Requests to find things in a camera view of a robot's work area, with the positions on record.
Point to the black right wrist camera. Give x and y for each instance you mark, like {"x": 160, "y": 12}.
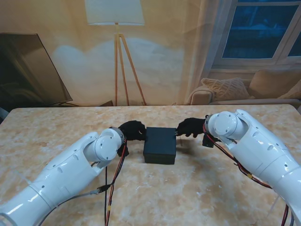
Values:
{"x": 208, "y": 141}

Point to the black box lid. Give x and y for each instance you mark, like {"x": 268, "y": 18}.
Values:
{"x": 161, "y": 144}

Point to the white framed window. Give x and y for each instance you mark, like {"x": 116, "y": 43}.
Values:
{"x": 254, "y": 30}

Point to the beige sofa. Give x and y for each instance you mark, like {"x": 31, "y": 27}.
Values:
{"x": 270, "y": 82}

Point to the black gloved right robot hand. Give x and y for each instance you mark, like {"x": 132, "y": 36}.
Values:
{"x": 191, "y": 127}

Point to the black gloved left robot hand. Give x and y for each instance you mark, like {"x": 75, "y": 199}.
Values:
{"x": 131, "y": 130}

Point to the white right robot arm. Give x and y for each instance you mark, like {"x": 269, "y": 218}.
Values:
{"x": 254, "y": 150}

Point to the knitted beige cushion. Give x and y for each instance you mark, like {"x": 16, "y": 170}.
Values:
{"x": 225, "y": 89}

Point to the tripod floor lamp white shade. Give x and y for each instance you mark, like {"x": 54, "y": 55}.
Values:
{"x": 115, "y": 11}

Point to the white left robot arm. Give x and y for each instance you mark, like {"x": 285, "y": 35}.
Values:
{"x": 65, "y": 174}

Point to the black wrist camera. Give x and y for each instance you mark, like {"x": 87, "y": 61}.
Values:
{"x": 208, "y": 141}
{"x": 124, "y": 151}

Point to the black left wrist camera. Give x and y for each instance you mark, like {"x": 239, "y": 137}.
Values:
{"x": 124, "y": 151}

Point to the dark flat television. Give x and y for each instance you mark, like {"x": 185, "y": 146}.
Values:
{"x": 23, "y": 70}

